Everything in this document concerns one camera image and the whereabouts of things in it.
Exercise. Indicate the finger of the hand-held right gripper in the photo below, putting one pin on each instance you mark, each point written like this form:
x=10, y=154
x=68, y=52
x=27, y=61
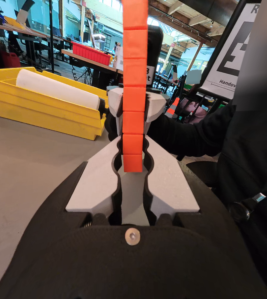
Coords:
x=115, y=100
x=154, y=107

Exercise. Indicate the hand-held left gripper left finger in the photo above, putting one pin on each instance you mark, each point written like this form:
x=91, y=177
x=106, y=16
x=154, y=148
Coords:
x=91, y=187

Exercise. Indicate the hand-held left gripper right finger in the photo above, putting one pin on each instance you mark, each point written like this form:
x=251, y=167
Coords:
x=170, y=187

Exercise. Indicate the white roll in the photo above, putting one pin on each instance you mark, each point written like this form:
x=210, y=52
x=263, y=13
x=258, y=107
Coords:
x=54, y=88

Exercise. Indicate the yellow plastic bin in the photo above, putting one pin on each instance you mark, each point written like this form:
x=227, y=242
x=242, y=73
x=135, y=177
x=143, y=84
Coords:
x=40, y=112

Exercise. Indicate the person's right forearm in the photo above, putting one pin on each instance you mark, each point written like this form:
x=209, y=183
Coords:
x=194, y=133

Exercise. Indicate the person's right hand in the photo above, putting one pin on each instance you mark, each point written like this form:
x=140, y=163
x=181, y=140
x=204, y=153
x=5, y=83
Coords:
x=112, y=128

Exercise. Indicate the orange traffic cone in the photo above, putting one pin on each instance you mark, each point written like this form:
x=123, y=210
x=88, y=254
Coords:
x=173, y=106

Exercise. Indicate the small wooden desk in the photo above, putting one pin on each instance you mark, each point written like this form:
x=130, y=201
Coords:
x=94, y=65

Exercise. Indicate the red plastic bin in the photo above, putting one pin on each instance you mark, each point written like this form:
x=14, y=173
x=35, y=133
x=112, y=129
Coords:
x=91, y=53
x=10, y=60

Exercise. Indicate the black framed tag sign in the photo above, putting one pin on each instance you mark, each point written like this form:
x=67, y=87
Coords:
x=231, y=51

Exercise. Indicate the black round-top pole stand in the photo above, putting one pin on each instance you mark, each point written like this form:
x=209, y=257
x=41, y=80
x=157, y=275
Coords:
x=51, y=32

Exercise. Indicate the long wooden desk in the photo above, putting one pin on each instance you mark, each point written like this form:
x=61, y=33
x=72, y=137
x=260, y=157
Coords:
x=12, y=30

